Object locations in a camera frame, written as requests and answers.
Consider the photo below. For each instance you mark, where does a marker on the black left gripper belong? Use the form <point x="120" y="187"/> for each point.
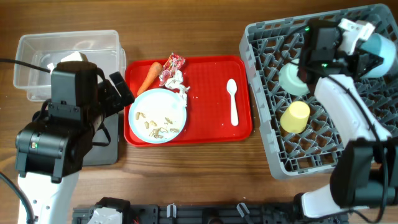
<point x="115" y="103"/>

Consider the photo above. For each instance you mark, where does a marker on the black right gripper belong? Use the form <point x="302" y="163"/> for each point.
<point x="369" y="61"/>

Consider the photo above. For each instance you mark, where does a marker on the light blue bowl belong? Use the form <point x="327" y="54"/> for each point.
<point x="384" y="48"/>

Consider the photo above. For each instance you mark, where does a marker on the mint green bowl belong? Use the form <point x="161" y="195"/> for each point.
<point x="289" y="80"/>

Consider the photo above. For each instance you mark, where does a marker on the yellow plastic cup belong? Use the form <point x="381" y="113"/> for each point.
<point x="295" y="117"/>

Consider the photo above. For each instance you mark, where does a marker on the white plastic spoon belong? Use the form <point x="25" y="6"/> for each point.
<point x="232" y="89"/>

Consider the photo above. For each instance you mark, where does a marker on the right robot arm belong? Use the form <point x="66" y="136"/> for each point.
<point x="333" y="56"/>

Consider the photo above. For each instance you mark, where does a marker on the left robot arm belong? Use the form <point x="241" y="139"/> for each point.
<point x="51" y="148"/>

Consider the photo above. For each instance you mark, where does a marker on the grey dishwasher rack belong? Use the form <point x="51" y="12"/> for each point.
<point x="319" y="147"/>

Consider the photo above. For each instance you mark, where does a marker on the light blue plate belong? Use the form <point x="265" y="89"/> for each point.
<point x="156" y="104"/>

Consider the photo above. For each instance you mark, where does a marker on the orange carrot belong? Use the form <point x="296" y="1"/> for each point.
<point x="153" y="73"/>

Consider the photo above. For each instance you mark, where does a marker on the peanut shell pile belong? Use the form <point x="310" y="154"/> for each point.
<point x="161" y="133"/>

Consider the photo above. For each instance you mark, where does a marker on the crumpled white tissue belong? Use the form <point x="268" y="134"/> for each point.
<point x="176" y="82"/>

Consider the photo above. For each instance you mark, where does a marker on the clear plastic bin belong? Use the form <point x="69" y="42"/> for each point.
<point x="101" y="47"/>

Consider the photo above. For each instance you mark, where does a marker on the black plastic bin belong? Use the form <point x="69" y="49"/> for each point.
<point x="105" y="155"/>

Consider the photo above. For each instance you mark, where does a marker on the red snack wrapper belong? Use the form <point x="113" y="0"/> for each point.
<point x="174" y="62"/>

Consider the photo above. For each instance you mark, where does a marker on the red plastic tray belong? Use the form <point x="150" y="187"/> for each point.
<point x="209" y="106"/>

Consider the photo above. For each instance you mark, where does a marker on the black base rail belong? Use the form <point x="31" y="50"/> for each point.
<point x="114" y="210"/>

